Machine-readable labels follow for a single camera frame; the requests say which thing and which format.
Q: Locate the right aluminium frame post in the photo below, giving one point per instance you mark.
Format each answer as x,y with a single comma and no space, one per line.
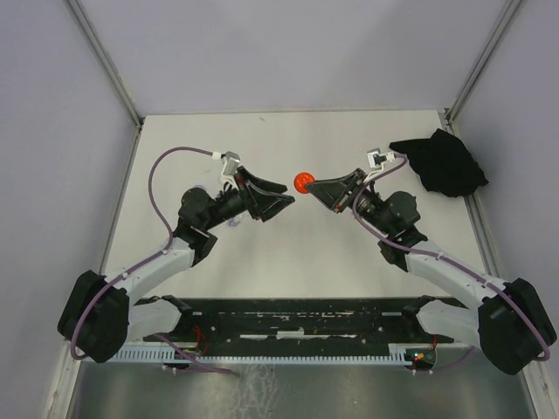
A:
499,30

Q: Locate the red earbud charging case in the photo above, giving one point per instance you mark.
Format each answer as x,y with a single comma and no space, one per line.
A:
301,182

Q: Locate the aluminium frame post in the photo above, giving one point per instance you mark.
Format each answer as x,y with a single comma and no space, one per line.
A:
499,30
85,24

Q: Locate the left aluminium frame post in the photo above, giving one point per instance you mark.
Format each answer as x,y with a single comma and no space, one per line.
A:
85,24

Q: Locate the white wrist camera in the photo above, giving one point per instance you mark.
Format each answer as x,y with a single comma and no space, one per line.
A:
230,162
377,160

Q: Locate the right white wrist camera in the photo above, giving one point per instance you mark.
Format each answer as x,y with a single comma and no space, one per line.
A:
377,160

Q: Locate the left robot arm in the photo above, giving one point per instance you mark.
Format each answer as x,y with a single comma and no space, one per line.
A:
103,311

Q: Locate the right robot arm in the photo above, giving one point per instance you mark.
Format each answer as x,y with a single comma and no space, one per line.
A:
506,321

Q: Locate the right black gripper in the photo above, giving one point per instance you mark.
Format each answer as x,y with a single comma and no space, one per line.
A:
334,192

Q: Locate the black cloth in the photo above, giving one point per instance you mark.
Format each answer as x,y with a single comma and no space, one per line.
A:
443,164

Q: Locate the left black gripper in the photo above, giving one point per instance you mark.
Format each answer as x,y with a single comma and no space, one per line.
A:
259,203

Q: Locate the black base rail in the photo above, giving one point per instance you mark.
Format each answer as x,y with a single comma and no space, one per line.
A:
300,327

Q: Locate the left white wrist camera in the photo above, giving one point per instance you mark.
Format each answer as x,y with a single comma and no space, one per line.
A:
230,162

